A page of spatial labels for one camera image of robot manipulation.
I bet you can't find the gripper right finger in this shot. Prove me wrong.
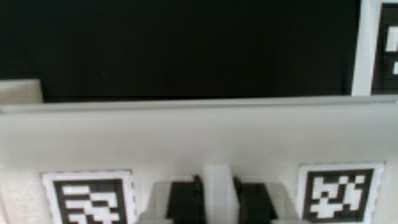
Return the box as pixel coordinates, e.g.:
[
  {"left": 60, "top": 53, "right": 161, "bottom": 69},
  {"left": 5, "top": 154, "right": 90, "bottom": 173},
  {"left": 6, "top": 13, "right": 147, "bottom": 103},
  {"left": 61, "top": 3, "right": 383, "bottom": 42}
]
[{"left": 232, "top": 177, "right": 276, "bottom": 224}]

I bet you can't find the white panel with tag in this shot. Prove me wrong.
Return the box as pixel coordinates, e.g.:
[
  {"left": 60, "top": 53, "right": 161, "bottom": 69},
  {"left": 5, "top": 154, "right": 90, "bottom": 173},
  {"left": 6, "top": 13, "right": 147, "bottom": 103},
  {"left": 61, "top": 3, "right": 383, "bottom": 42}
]
[{"left": 0, "top": 95, "right": 398, "bottom": 224}]

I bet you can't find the white cabinet body box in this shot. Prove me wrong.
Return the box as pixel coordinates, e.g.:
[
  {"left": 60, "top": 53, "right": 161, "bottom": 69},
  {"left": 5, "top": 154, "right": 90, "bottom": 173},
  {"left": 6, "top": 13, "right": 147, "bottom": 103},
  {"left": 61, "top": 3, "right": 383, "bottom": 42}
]
[{"left": 0, "top": 79, "right": 42, "bottom": 105}]

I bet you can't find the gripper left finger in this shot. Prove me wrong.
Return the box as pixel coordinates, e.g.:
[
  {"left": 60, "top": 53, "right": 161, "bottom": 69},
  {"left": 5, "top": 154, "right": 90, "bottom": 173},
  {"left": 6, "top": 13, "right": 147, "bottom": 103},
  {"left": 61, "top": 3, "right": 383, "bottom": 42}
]
[{"left": 165, "top": 176, "right": 205, "bottom": 224}]

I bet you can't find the white marker sheet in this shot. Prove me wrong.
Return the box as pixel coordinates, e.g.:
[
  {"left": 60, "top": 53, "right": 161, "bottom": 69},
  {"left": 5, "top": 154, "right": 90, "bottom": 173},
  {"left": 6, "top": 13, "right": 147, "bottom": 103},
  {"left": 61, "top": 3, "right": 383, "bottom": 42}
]
[{"left": 349, "top": 0, "right": 398, "bottom": 96}]

